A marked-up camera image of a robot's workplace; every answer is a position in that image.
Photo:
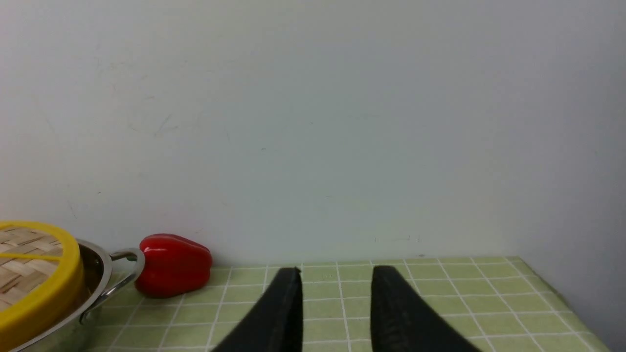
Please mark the red bell pepper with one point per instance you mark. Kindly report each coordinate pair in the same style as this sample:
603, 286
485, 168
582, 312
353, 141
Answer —
174, 265

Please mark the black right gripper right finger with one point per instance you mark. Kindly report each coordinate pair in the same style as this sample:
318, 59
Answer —
401, 321

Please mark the green checkered tablecloth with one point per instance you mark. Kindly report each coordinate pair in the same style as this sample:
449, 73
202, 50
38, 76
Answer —
497, 303

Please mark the stainless steel pot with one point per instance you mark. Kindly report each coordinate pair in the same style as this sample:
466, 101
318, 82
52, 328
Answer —
72, 333

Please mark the woven bamboo steamer lid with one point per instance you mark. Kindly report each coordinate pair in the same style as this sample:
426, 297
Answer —
41, 279

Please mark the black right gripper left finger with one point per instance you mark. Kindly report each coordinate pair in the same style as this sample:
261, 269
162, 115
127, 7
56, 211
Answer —
275, 322

